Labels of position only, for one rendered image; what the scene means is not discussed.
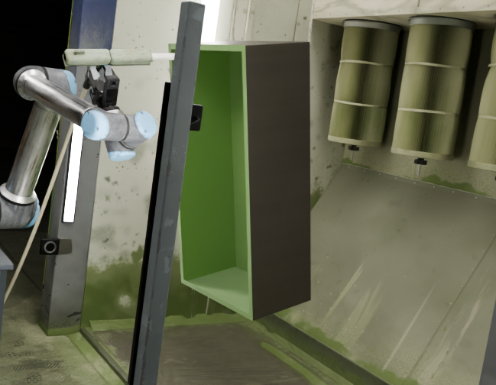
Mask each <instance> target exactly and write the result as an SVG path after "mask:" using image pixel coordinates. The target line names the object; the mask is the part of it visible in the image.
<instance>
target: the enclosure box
mask: <svg viewBox="0 0 496 385"><path fill-rule="evenodd" d="M193 104H196V105H202V106H203V115H202V121H201V127H200V130H199V131H191V130H190V133H189V140H188V145H187V152H186V163H185V169H184V175H183V186H182V193H181V198H180V210H179V215H178V232H179V246H180V273H181V283H183V284H185V285H187V286H188V287H190V288H192V289H194V290H196V291H198V292H199V293H202V294H203V295H205V296H207V297H209V298H210V299H213V300H215V301H216V302H218V303H220V304H222V305H224V306H226V307H227V308H229V309H231V310H233V311H235V312H237V313H238V314H240V315H243V316H244V317H246V318H247V319H250V320H252V321H254V320H257V319H260V318H263V317H265V316H267V315H271V314H274V313H276V312H279V311H282V310H285V309H288V308H290V307H293V306H297V305H299V304H301V303H305V302H307V301H310V300H311V259H310V42H305V41H246V40H224V41H209V42H201V46H200V52H199V63H198V70H197V75H196V87H195V92H194V99H193Z"/></svg>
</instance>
